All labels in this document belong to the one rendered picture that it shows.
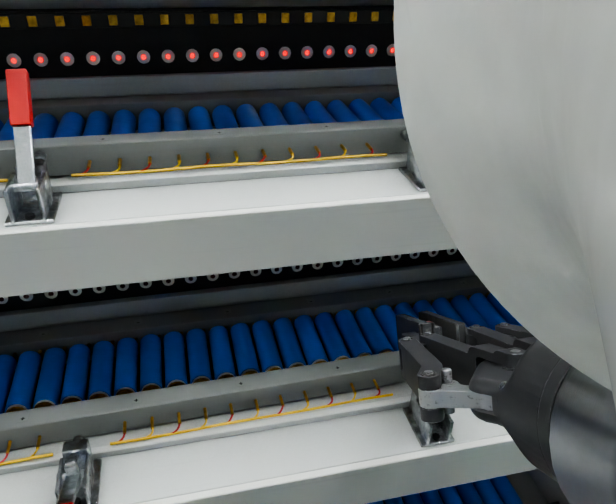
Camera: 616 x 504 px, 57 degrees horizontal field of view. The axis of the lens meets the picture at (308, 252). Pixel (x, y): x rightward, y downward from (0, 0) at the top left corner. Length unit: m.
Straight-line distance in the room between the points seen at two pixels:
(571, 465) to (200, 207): 0.25
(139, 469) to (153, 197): 0.20
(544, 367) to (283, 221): 0.19
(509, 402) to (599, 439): 0.07
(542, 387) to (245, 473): 0.25
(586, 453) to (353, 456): 0.25
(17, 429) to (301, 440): 0.21
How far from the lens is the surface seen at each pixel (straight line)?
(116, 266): 0.38
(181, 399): 0.47
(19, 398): 0.52
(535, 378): 0.27
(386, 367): 0.50
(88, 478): 0.44
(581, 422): 0.24
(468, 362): 0.35
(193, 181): 0.41
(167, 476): 0.46
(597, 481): 0.23
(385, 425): 0.48
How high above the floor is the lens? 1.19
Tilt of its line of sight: 13 degrees down
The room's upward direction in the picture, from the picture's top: 3 degrees counter-clockwise
